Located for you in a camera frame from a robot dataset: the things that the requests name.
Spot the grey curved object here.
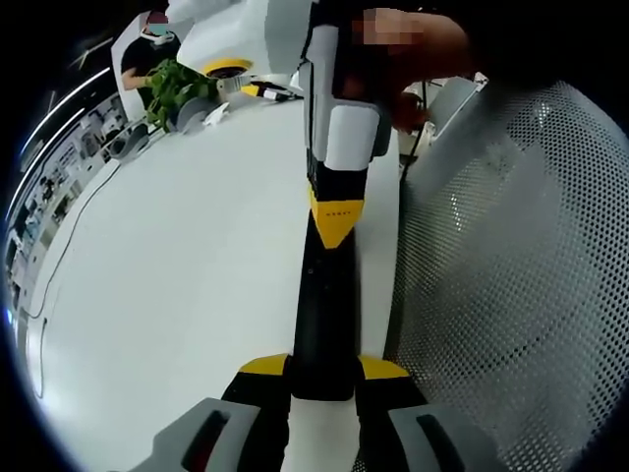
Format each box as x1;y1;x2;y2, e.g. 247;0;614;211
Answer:
175;94;213;133

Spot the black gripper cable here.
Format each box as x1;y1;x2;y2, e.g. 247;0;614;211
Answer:
401;80;429;184

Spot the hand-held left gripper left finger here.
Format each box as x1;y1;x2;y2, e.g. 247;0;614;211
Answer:
149;352;292;472

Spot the grey headset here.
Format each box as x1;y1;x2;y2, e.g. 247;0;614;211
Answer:
109;124;152;162

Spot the yellow black white tool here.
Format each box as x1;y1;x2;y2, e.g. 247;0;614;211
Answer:
242;82;307;103

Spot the white crumpled tissue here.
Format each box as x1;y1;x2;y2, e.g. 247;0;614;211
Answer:
202;101;231;128

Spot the white ceiling light strip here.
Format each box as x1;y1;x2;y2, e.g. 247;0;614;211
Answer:
45;65;113;113
21;104;86;169

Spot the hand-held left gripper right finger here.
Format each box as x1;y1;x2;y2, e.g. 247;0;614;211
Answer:
354;354;498;472

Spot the person's right hand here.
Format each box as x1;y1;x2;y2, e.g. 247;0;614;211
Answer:
343;9;476;134

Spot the glass vase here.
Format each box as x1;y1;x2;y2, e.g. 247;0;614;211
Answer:
215;75;254;95

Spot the black cable on table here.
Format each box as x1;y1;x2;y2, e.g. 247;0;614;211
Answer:
21;160;123;397

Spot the green potted plant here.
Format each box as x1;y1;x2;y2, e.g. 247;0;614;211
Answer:
141;57;221;133

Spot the grey mesh chair back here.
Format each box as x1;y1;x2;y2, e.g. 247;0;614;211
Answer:
381;78;626;472

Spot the white counter with shelves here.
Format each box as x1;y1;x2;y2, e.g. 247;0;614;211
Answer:
4;91;125;307

